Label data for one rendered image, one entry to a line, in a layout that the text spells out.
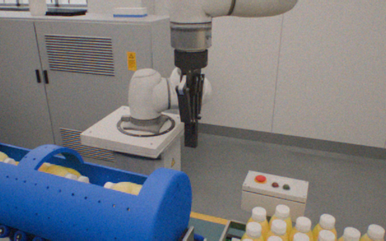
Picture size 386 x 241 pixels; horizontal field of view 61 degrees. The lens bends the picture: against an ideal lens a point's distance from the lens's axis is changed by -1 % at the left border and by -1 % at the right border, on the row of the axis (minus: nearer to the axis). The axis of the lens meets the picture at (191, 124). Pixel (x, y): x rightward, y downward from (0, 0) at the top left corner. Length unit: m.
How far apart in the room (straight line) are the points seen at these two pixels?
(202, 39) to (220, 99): 3.14
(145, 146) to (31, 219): 0.61
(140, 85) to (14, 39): 1.99
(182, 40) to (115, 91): 2.13
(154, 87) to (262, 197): 0.73
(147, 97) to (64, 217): 0.76
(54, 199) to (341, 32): 3.07
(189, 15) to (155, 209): 0.45
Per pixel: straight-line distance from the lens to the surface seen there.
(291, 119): 3.77
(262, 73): 3.65
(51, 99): 3.25
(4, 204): 1.12
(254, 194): 1.12
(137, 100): 1.55
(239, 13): 0.74
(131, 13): 2.78
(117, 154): 1.66
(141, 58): 2.60
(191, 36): 0.70
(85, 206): 0.92
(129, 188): 0.95
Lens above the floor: 1.70
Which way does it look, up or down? 23 degrees down
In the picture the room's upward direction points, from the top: straight up
